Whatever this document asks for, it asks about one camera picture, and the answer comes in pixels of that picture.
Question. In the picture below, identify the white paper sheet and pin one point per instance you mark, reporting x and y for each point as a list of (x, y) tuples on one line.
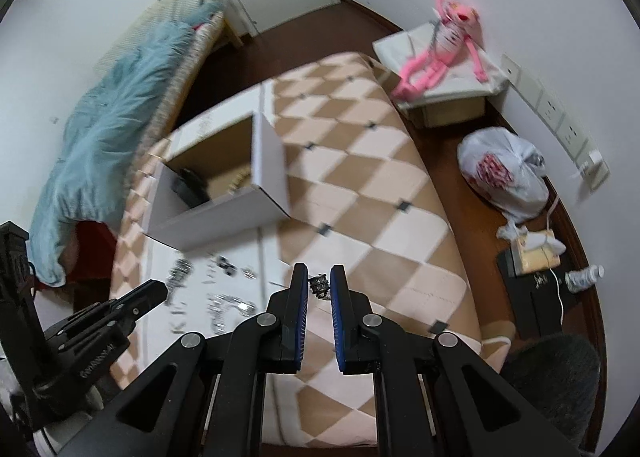
[(270, 257)]

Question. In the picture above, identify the clear plastic bottle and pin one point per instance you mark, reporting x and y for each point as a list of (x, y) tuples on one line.
[(582, 278)]

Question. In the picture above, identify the wall socket panel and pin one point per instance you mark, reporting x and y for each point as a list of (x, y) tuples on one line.
[(555, 109)]

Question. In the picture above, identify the silver jewelry group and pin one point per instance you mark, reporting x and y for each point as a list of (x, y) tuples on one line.
[(225, 304)]

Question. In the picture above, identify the small black jewelry piece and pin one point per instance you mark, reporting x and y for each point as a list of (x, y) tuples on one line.
[(320, 285)]

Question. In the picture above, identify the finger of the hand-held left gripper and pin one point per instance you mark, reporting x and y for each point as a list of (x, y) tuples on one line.
[(142, 299)]

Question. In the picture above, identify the dark grey chair cushion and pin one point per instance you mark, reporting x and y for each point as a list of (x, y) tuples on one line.
[(555, 377)]

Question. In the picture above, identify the white charger plug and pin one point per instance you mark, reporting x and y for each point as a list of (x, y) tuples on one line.
[(590, 163)]

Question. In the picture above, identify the red cloth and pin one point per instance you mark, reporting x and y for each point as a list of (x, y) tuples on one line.
[(95, 247)]

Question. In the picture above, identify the tissue box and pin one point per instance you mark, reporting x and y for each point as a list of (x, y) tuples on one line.
[(535, 257)]

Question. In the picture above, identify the blue fluffy blanket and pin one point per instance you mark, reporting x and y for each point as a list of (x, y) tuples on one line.
[(115, 112)]

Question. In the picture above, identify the white plastic bag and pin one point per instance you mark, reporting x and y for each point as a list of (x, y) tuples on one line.
[(505, 172)]

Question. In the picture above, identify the beige checkered blanket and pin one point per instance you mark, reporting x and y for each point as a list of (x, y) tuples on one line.
[(380, 197)]

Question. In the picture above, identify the white bedside cabinet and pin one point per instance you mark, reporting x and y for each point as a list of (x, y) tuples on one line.
[(450, 97)]

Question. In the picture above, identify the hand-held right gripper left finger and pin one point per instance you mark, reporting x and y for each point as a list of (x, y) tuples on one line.
[(301, 309)]

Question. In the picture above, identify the wicker bed frame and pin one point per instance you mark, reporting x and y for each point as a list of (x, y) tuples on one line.
[(192, 62)]

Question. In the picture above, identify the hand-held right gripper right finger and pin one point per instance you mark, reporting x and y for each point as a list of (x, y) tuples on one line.
[(336, 309)]

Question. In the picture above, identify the black pouch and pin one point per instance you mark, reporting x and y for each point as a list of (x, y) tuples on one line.
[(189, 187)]

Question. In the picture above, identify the pink plush toy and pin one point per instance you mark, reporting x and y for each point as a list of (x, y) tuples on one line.
[(445, 42)]

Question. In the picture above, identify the white cardboard box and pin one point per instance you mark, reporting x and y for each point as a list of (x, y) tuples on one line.
[(215, 222)]

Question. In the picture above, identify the black flat box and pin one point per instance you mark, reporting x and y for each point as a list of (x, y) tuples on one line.
[(537, 302)]

